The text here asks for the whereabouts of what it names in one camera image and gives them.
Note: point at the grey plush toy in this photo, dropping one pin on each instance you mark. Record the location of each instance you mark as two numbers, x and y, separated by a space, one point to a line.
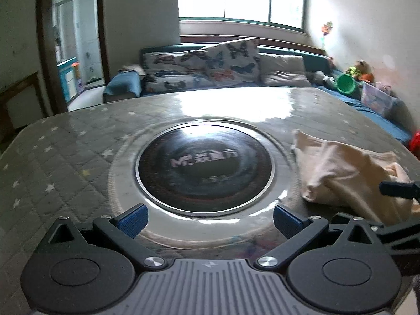
323 78

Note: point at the green plastic bucket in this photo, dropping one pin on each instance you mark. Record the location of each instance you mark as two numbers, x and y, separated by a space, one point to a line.
345 85

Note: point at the beige folded cloth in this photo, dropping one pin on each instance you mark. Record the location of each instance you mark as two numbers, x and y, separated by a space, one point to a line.
133 69

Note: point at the long butterfly print cushion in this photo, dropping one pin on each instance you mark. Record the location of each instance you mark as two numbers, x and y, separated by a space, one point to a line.
174 69

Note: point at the wooden cabinet with white panel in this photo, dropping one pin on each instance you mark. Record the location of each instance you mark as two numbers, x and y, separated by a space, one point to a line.
23 105

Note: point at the brown door frame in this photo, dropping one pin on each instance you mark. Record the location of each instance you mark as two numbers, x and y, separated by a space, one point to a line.
46 39

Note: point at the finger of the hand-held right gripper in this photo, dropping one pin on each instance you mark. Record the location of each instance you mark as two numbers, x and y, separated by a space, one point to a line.
395 189
402 240

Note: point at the colourful wall toy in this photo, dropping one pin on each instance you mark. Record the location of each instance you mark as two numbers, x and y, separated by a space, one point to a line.
326 31

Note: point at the teal sofa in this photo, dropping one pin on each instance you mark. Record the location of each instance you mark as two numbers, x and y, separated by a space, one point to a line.
288 52

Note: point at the black round induction cooktop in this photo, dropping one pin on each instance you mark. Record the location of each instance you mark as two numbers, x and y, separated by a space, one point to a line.
203 170

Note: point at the clear storage box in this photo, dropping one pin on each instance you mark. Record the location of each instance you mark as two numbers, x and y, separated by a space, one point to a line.
377 100

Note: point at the blue cloth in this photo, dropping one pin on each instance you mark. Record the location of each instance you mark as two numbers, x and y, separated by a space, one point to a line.
123 87

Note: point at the grey star quilted table cover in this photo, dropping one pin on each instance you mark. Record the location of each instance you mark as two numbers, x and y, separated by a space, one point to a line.
65 157

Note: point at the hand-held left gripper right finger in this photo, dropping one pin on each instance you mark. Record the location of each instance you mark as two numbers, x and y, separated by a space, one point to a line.
287 220

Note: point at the cream sweatshirt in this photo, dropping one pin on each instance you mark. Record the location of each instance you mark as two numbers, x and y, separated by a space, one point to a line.
344 170

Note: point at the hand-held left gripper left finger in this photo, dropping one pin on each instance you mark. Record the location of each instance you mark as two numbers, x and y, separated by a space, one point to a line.
133 220

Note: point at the blue cabinet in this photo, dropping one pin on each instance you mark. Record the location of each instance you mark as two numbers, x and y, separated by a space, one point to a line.
67 78

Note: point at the beige pillow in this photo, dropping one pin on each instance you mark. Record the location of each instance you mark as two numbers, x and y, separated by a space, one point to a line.
283 69

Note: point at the brown plush bear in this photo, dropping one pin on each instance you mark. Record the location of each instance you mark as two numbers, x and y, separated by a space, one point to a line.
361 69

